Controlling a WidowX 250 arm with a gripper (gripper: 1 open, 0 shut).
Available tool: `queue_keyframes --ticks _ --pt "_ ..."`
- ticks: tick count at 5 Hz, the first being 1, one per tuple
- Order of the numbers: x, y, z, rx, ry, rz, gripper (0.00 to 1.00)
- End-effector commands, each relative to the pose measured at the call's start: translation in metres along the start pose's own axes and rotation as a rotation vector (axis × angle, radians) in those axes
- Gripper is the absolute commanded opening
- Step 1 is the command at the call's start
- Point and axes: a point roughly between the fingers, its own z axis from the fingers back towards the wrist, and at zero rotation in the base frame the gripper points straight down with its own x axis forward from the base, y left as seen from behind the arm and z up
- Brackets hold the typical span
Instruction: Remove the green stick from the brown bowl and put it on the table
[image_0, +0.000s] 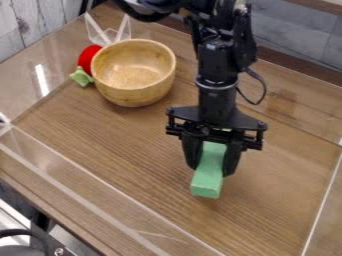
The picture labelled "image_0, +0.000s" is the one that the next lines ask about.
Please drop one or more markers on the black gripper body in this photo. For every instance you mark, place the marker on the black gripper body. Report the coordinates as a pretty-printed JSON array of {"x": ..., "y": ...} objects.
[{"x": 236, "y": 129}]

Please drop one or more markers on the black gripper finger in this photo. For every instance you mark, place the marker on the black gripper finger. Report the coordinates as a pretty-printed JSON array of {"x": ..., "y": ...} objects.
[
  {"x": 231, "y": 157},
  {"x": 192, "y": 149}
]

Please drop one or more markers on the green rectangular stick block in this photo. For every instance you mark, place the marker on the green rectangular stick block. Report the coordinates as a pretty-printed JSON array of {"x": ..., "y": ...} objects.
[{"x": 207, "y": 179}]

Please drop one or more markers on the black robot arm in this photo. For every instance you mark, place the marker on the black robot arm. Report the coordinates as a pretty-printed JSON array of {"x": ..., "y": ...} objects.
[{"x": 225, "y": 52}]

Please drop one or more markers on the brown wooden bowl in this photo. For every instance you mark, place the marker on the brown wooden bowl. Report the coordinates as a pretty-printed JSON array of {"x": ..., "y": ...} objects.
[{"x": 133, "y": 72}]

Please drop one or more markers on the clear acrylic table barrier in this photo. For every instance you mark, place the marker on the clear acrylic table barrier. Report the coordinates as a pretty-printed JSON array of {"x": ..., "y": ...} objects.
[{"x": 279, "y": 208}]

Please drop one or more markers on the red plush tomato toy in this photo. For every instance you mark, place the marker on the red plush tomato toy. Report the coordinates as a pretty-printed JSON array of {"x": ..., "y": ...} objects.
[{"x": 81, "y": 76}]

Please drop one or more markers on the clear acrylic corner bracket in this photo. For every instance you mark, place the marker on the clear acrylic corner bracket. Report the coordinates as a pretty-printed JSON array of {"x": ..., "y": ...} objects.
[{"x": 107, "y": 36}]

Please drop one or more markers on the black table clamp mount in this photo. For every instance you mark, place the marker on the black table clamp mount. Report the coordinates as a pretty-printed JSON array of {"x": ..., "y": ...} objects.
[{"x": 44, "y": 241}]

